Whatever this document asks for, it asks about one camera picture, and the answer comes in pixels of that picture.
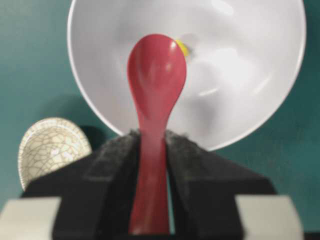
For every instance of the red plastic spoon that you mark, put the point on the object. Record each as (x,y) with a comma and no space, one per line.
(156,71)

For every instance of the large white bowl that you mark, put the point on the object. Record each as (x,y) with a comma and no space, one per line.
(244,58)

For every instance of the yellow hexagonal prism block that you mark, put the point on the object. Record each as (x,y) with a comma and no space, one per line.
(185,50)

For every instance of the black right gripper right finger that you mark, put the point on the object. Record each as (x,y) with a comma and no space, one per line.
(203,189)

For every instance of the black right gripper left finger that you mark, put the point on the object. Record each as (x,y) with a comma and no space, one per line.
(96,191)

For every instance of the small crackle-glaze dish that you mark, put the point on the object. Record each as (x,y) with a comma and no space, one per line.
(50,144)

